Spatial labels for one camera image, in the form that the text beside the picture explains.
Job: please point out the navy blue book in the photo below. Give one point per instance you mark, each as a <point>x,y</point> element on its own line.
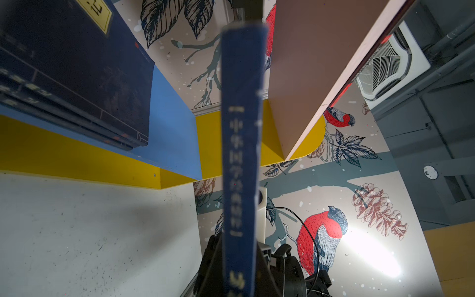
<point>243,46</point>
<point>24,90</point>
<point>22,107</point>
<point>84,53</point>

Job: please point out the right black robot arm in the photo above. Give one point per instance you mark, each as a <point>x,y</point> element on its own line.
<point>278,274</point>

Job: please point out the yellow pink blue shelf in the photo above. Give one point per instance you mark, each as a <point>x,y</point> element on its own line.
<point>320,49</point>

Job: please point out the ceiling air conditioner vent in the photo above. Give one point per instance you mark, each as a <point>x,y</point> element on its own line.
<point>395,64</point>

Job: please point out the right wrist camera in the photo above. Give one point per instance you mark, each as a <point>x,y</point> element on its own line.
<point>261,215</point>

